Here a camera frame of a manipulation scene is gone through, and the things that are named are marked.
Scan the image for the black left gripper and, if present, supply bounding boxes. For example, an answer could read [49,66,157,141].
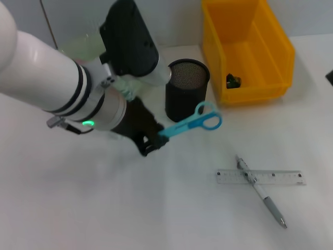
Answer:
[110,96,171,157]

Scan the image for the translucent green fruit plate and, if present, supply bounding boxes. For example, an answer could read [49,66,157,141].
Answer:
[57,33,106,65]

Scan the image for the blue teal scissors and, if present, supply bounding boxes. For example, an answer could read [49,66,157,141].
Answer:
[158,101,223,139]

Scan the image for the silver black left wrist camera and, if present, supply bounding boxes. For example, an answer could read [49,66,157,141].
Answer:
[99,0,171,86]

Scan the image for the clear plastic ruler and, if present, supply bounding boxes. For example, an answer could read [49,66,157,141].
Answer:
[216,168,307,186]

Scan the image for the white grey pen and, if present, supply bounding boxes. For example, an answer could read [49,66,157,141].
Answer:
[235,154,288,229]

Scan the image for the black mesh pen holder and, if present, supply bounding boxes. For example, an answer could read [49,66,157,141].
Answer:
[164,59,211,123]

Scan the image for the yellow plastic bin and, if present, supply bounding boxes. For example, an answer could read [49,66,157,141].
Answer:
[201,0,296,106]

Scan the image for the green plastic wrapper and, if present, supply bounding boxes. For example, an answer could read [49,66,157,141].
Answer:
[225,73,243,90]

